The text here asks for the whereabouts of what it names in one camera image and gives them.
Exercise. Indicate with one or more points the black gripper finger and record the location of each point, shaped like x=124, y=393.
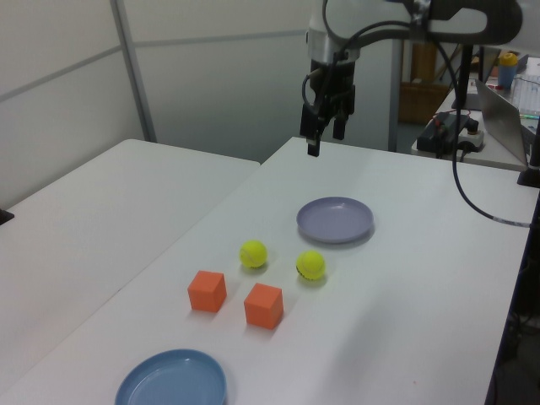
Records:
x=313, y=126
x=341, y=122

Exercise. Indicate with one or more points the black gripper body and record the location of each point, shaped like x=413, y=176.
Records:
x=333, y=78

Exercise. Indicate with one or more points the yellow tennis ball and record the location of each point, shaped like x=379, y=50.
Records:
x=253, y=254
x=310, y=265

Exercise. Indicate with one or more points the orange cube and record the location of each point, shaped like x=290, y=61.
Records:
x=263, y=306
x=206, y=291

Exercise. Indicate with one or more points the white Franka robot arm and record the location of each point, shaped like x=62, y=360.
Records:
x=455, y=23

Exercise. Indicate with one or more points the brown cardboard box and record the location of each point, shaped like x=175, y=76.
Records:
x=422, y=105

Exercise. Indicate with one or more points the black electronics box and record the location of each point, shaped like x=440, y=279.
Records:
x=430, y=139

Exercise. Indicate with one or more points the upright wooden board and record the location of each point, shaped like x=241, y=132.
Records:
x=424, y=63

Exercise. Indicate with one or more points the purple plate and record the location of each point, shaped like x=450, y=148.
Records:
x=335, y=217

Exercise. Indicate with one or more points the grey emergency stop button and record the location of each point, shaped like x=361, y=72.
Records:
x=472, y=137

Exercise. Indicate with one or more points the black monitor stand pole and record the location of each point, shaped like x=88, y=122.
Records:
x=466, y=76

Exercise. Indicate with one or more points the silver laptop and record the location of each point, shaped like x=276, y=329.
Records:
x=498, y=114

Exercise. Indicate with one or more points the dark grey monitor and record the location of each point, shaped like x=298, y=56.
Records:
x=491, y=63

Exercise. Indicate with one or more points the grey background desk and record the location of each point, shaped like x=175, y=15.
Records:
x=498, y=156

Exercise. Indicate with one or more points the blue bottle with yellow lid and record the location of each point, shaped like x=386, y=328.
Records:
x=507, y=76

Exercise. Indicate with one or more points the clear plastic box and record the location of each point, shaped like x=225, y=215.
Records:
x=529, y=88

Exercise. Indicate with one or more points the blue plate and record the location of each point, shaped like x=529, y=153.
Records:
x=169, y=379

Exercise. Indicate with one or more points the grey partition post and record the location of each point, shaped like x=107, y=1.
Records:
x=399, y=105

